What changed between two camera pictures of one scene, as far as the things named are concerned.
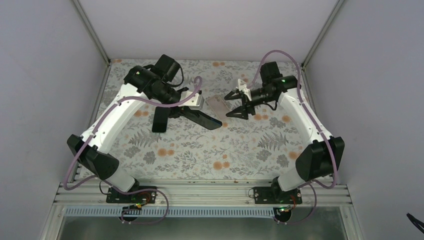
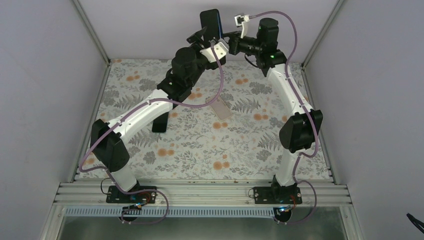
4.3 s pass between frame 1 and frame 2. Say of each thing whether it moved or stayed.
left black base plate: stayed
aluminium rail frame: stayed
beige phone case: stayed
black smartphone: stayed
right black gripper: moved
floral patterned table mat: stayed
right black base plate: stayed
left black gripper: moved
